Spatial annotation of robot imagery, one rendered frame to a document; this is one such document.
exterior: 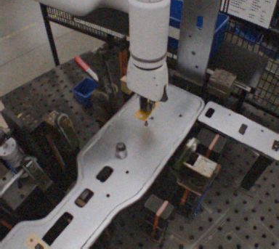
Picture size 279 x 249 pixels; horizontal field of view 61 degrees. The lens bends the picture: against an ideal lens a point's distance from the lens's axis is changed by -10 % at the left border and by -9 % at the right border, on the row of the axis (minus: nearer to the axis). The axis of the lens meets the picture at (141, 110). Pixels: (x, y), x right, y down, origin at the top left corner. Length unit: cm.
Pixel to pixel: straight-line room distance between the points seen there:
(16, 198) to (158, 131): 47
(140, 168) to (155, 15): 41
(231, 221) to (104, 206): 52
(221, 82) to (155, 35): 40
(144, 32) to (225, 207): 73
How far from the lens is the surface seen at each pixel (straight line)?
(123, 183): 70
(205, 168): 69
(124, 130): 79
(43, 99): 138
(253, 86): 96
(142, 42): 55
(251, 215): 106
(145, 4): 51
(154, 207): 69
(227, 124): 85
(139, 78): 64
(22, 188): 80
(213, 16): 80
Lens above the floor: 164
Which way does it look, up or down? 49 degrees down
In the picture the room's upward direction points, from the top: straight up
